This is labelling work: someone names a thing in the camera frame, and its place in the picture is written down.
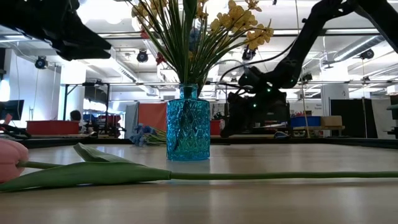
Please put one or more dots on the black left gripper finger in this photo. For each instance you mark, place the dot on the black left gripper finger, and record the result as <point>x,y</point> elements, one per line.
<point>84,55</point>
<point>87,40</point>

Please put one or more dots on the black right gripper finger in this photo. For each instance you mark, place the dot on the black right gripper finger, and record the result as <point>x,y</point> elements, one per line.
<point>231,130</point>

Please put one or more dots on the blue patterned glass vase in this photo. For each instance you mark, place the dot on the blue patterned glass vase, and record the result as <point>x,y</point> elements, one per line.
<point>192,130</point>

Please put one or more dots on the yellow artificial flower bunch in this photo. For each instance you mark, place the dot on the yellow artificial flower bunch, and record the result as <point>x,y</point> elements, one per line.
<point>139,11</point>
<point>239,18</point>

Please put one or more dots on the blue artificial flower bunch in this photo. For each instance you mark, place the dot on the blue artificial flower bunch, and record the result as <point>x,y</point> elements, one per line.
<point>141,132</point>
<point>194,37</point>

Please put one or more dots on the pink artificial tulip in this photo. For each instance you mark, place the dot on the pink artificial tulip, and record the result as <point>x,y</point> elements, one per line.
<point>93,174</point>

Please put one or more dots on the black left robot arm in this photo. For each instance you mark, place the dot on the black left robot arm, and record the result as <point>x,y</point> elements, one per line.
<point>12,12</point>

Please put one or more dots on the small red box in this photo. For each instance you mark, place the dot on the small red box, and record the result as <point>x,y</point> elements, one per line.
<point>215,127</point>

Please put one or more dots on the small blue-grey object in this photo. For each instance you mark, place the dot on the small blue-grey object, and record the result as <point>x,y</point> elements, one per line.
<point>281,135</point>

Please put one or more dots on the thin hanging pole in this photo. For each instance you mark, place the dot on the thin hanging pole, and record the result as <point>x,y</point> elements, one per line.
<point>305,118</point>

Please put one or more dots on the blue plastic bin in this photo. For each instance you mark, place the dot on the blue plastic bin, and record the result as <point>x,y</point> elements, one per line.
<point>311,121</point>

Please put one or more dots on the person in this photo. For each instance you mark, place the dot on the person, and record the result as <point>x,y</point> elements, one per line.
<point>75,115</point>

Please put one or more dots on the brown cardboard box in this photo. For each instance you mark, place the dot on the brown cardboard box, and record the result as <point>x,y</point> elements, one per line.
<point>331,120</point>

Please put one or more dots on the dark workstation equipment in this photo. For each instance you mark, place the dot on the dark workstation equipment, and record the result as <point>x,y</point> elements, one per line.
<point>105,127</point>

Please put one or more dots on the long red bin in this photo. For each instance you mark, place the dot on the long red bin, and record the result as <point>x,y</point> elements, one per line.
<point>53,127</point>

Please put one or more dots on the grey partition panel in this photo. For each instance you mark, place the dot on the grey partition panel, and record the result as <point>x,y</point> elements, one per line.
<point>131,118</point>

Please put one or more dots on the orange partition panel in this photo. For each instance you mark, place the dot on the orange partition panel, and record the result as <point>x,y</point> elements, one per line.
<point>152,115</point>

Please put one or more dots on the dark computer monitor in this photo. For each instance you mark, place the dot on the dark computer monitor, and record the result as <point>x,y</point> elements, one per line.
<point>17,107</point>

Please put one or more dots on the wide black partition panel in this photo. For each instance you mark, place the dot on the wide black partition panel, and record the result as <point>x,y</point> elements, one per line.
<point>354,115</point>

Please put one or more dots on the black equipment silhouette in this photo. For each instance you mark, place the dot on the black equipment silhouette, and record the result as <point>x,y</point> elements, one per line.
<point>394,115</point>

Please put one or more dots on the black metal frame stand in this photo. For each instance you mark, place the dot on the black metal frame stand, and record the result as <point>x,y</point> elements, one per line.
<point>108,99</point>

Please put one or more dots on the black table edge rail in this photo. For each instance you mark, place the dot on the black table edge rail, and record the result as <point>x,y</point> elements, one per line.
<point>62,141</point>

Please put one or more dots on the black overhead frame bar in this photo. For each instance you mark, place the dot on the black overhead frame bar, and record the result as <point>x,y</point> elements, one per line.
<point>342,31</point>

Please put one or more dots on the silver ventilation duct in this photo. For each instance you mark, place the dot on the silver ventilation duct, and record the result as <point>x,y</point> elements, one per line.
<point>357,48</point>

